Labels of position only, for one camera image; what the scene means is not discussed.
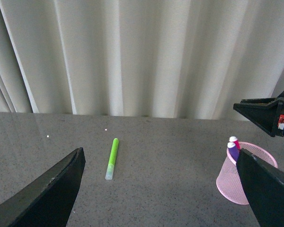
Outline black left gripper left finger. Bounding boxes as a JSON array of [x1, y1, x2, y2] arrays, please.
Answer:
[[0, 148, 85, 227]]

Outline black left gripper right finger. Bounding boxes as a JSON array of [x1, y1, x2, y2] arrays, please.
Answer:
[[236, 148, 284, 227]]

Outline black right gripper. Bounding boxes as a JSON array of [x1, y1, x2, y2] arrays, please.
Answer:
[[233, 91, 284, 137]]

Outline pink highlighter pen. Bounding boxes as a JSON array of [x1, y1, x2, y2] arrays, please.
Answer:
[[229, 136, 241, 149]]

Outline purple highlighter pen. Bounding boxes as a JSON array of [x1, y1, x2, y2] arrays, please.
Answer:
[[227, 142, 240, 161]]

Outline pink mesh cup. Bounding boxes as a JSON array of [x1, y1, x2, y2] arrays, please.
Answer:
[[216, 142, 278, 205]]

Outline green highlighter pen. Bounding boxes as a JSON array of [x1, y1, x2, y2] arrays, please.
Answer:
[[105, 138, 119, 180]]

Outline white pleated curtain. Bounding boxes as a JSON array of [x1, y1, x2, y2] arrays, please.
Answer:
[[0, 0, 284, 120]]

